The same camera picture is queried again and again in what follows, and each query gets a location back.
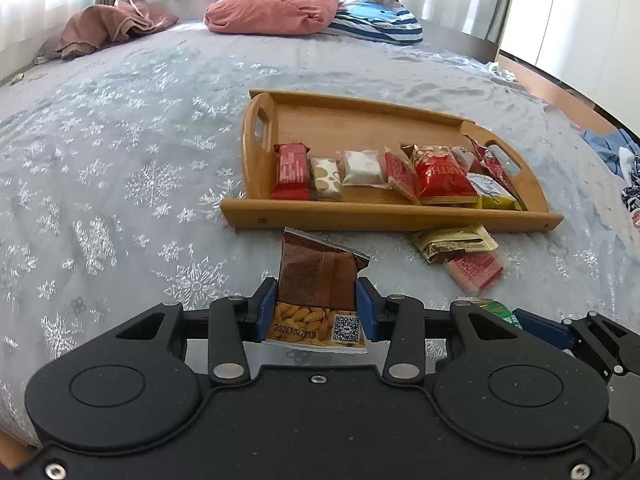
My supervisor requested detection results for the small white snack packet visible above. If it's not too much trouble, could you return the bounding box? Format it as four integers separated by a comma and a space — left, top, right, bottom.
336, 149, 388, 188

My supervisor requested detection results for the red bar snack packet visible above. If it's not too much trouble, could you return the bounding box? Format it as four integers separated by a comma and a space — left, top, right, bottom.
270, 142, 312, 201

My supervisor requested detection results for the olive gold snack packet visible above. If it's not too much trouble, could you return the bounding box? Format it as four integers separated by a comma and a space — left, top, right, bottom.
410, 225, 499, 265

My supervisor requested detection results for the yellow and white snack packet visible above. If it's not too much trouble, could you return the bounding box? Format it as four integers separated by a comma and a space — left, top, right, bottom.
466, 172, 522, 211

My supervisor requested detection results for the thin red snack packet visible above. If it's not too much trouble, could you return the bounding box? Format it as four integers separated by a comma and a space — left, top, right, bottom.
383, 146, 422, 206

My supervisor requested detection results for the dark brown snack packet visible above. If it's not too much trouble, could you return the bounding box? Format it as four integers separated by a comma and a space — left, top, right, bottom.
263, 227, 371, 348

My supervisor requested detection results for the grey snowflake bedsheet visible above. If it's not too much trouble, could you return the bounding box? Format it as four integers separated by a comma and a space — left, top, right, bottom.
0, 17, 640, 448

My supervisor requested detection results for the pink red snack packet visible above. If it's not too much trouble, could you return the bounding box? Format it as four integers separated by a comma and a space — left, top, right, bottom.
445, 251, 505, 296

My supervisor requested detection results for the light blue clothing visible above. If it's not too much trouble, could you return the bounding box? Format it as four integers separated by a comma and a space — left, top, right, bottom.
580, 129, 640, 181

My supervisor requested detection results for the grey window ledge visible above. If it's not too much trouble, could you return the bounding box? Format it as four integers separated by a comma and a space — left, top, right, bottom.
420, 20, 501, 62

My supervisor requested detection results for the green snack packet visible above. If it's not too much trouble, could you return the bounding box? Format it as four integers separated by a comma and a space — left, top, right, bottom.
467, 299, 523, 330

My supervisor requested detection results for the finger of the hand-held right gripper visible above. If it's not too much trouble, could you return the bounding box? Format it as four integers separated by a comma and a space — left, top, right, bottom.
512, 309, 640, 391

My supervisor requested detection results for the white wardrobe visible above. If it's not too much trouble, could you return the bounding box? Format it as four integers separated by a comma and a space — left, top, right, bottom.
499, 0, 640, 128

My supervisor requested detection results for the brown cloth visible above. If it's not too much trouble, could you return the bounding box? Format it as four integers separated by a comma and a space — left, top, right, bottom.
34, 0, 180, 62

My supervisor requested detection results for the wooden bed frame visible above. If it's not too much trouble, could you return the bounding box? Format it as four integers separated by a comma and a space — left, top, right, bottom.
500, 54, 617, 134

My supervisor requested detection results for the blue striped pillow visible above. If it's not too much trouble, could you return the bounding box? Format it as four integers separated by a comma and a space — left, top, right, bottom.
320, 1, 424, 44

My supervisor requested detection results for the clear nougat snack packet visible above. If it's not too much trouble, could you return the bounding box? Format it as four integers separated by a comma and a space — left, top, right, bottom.
307, 156, 346, 202

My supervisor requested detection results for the pink pillow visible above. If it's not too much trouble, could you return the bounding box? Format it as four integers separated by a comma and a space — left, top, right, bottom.
205, 0, 341, 36

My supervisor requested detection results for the crumpled white plastic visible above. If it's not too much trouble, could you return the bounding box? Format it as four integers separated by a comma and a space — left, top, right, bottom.
484, 60, 517, 82

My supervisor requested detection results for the wooden tray with handles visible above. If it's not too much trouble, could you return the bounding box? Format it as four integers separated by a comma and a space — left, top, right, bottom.
220, 89, 565, 235

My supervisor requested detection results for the red nut snack packet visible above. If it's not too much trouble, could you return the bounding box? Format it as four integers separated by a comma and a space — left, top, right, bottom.
410, 144, 478, 206

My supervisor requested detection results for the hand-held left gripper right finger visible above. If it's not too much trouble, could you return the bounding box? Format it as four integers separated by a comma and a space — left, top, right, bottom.
355, 277, 523, 382

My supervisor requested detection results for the long dark red snack packet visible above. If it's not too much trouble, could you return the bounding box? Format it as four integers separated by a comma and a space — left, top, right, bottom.
465, 136, 523, 206

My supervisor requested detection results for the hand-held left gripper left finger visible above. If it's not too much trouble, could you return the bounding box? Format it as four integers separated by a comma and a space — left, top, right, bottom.
115, 277, 279, 387

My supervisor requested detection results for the dark blue patterned cloth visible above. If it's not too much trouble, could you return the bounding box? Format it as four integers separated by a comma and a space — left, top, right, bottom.
619, 147, 640, 227

